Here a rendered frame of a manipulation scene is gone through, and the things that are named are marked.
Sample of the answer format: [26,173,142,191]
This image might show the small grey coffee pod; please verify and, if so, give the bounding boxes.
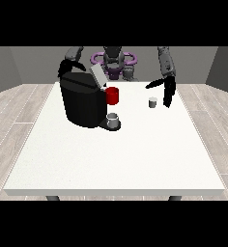
[148,96,158,109]

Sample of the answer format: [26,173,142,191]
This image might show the red pod holder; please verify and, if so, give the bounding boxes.
[105,86,120,106]

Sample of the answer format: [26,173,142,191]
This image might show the small grey cup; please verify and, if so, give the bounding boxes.
[106,112,121,129]

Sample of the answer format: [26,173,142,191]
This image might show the grey robot trunk purple rings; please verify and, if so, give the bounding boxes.
[90,46,140,83]

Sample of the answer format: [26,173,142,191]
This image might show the black coffee machine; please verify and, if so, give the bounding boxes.
[59,70,122,131]

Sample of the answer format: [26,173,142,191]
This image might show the pale grey machine lid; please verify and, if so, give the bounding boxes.
[89,63,108,89]

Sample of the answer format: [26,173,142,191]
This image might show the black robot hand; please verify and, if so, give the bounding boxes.
[145,75,177,109]
[57,58,87,79]

